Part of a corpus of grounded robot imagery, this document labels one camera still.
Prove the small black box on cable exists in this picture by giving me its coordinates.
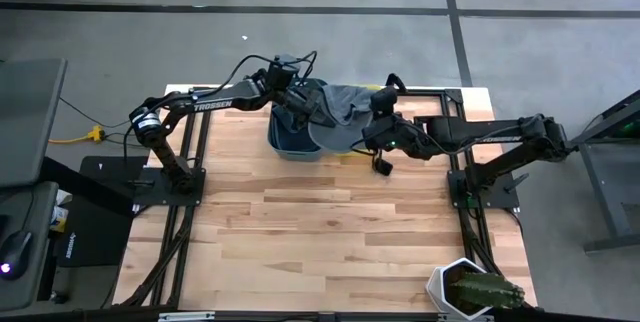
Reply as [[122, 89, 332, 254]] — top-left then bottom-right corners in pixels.
[[372, 154, 394, 177]]

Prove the green cactus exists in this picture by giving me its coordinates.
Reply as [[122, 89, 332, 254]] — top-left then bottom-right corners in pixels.
[[449, 271, 526, 311]]

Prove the grey side desk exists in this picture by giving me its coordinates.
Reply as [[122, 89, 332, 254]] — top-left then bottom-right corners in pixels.
[[0, 181, 59, 311]]

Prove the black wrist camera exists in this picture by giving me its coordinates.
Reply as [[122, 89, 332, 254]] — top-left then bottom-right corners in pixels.
[[369, 86, 400, 118], [267, 54, 301, 91]]

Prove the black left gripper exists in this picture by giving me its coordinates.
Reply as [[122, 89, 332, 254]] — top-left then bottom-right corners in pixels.
[[272, 84, 337, 132]]

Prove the white hexagonal plant pot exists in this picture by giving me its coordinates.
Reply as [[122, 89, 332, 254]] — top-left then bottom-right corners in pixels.
[[424, 256, 494, 322]]

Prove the black Trossen box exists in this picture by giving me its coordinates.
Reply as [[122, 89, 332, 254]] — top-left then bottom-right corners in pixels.
[[54, 155, 146, 268]]

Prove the grey washed cap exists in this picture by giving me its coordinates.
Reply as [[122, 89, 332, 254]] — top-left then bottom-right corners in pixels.
[[307, 83, 384, 156]]

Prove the grey flat panel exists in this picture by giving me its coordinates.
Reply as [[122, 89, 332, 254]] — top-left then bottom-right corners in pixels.
[[0, 57, 69, 188]]

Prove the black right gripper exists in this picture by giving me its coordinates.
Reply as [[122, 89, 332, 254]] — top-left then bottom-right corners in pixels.
[[360, 111, 420, 161]]

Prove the black metal desk frame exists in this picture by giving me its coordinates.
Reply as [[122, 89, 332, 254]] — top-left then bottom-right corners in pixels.
[[569, 89, 640, 254]]

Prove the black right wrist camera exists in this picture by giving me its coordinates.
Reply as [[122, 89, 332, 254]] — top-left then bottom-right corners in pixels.
[[369, 86, 400, 118]]

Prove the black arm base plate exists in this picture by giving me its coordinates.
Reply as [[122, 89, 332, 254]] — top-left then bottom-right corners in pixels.
[[447, 169, 521, 211], [132, 166, 207, 208]]

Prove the black computer mouse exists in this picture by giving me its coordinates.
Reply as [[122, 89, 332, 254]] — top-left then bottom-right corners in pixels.
[[0, 230, 34, 281]]

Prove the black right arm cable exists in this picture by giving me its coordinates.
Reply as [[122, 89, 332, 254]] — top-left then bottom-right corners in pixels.
[[384, 72, 409, 94]]

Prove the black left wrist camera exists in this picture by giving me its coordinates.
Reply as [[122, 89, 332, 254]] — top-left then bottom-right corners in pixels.
[[267, 54, 301, 91]]

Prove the blue plastic bin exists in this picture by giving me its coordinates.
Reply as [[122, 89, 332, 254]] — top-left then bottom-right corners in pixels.
[[267, 77, 326, 162]]

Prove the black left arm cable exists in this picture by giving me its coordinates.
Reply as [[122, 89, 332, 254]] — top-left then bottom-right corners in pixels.
[[209, 53, 277, 97]]

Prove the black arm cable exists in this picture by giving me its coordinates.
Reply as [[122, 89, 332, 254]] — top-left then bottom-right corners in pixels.
[[384, 72, 409, 94], [209, 53, 277, 97]]

